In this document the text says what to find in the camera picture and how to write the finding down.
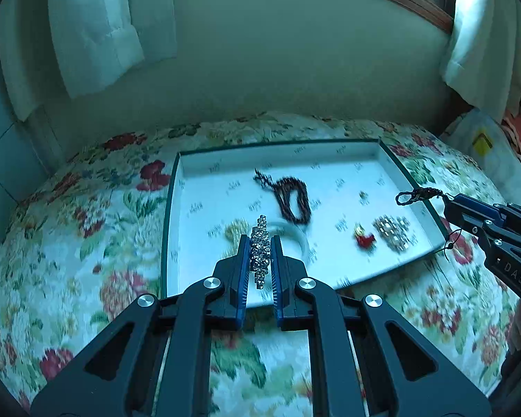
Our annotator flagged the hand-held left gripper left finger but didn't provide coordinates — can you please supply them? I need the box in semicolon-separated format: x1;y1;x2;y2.
30;235;253;417

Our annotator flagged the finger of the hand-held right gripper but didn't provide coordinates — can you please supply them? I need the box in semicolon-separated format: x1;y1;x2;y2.
445;209;493;239
444;194;521;231

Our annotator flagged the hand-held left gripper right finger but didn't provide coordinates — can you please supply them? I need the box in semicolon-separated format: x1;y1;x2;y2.
270;235;492;417

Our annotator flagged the silver rhinestone bracelet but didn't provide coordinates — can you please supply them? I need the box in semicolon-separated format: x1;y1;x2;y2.
248;214;273;291

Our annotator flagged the dark braided cord bracelet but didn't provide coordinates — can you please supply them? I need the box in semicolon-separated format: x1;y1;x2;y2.
395;188;465;258

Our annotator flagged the white jade bangle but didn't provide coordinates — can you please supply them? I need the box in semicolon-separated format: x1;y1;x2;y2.
267;219;309;263

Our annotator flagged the dark wooden bead string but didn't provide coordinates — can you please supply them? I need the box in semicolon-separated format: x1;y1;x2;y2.
253;169;311;227

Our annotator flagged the red pendant charm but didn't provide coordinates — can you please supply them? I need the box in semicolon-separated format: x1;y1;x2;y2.
353;222;378;250

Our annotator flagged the shallow white printed box tray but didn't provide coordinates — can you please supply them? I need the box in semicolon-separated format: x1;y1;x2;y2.
160;139;447;309

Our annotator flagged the white pillow with yellow mark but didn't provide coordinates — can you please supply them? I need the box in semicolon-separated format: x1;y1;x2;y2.
440;108;521;209

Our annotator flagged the white curtain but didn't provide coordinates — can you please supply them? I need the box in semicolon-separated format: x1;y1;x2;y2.
440;0;521;122
0;0;179;122

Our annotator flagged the floral bedspread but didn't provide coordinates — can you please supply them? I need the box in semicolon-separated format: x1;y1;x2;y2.
0;111;519;417

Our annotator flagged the white wardrobe with circle lines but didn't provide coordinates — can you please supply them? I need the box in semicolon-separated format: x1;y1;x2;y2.
0;22;66;209

